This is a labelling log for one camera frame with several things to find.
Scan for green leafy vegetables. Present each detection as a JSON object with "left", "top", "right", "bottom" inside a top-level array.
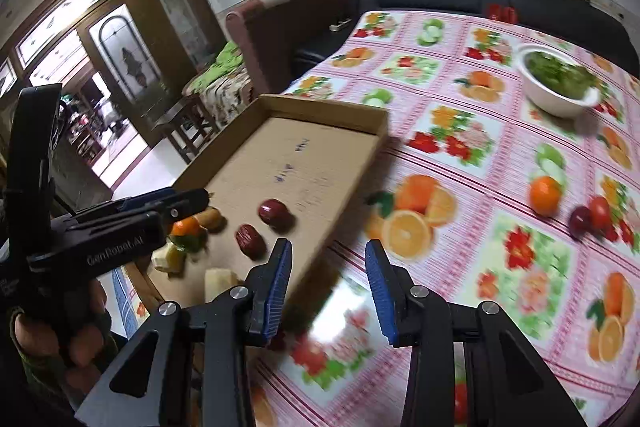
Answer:
[{"left": 527, "top": 51, "right": 598, "bottom": 100}]

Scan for yellow banana piece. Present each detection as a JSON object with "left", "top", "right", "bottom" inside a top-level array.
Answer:
[{"left": 151, "top": 243, "right": 188, "bottom": 275}]

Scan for person's left hand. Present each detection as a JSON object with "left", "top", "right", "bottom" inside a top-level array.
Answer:
[{"left": 10, "top": 279, "right": 113, "bottom": 403}]

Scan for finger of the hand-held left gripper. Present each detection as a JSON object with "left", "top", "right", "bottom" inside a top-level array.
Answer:
[
  {"left": 120, "top": 188, "right": 210, "bottom": 223},
  {"left": 107, "top": 187, "right": 177, "bottom": 210}
]

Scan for small tangerine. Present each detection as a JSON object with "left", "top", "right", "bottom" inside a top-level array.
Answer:
[{"left": 171, "top": 216, "right": 203, "bottom": 238}]

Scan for pale peeled sugarcane piece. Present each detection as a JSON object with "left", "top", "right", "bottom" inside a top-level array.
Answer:
[{"left": 204, "top": 268, "right": 241, "bottom": 308}]

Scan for green patterned blanket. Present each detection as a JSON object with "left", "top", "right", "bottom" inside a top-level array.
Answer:
[{"left": 182, "top": 41, "right": 251, "bottom": 128}]

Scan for brown kiwi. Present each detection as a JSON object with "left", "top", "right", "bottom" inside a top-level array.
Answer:
[{"left": 196, "top": 206, "right": 226, "bottom": 234}]

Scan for wooden stool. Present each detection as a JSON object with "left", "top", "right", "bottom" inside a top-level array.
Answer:
[{"left": 152, "top": 97, "right": 221, "bottom": 165}]

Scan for red object on sofa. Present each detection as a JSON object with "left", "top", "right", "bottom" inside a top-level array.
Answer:
[{"left": 486, "top": 3, "right": 519, "bottom": 25}]

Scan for red date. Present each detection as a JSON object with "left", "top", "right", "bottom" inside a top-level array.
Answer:
[
  {"left": 234, "top": 223, "right": 267, "bottom": 260},
  {"left": 257, "top": 198, "right": 296, "bottom": 233}
]

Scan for wooden glass door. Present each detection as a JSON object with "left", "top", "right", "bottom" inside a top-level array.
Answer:
[{"left": 0, "top": 0, "right": 226, "bottom": 208}]

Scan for round orange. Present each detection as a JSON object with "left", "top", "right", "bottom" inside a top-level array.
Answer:
[{"left": 529, "top": 175, "right": 563, "bottom": 217}]

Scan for white bowl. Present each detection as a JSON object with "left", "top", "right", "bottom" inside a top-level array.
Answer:
[{"left": 516, "top": 44, "right": 601, "bottom": 118}]

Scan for fruit and flower print tablecloth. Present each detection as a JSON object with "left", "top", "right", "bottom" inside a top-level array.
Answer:
[{"left": 112, "top": 9, "right": 640, "bottom": 427}]

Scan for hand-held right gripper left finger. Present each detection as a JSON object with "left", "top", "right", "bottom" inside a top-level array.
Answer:
[{"left": 75, "top": 238, "right": 294, "bottom": 427}]

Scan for dark red plum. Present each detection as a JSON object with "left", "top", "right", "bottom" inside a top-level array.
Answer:
[{"left": 568, "top": 205, "right": 593, "bottom": 240}]

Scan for brown cardboard box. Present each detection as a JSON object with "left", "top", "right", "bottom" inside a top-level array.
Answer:
[{"left": 135, "top": 94, "right": 390, "bottom": 313}]

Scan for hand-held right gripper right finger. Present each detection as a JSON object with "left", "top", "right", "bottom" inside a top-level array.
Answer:
[{"left": 365, "top": 239, "right": 588, "bottom": 427}]

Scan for reddish brown armchair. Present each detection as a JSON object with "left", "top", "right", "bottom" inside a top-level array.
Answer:
[{"left": 225, "top": 0, "right": 357, "bottom": 108}]

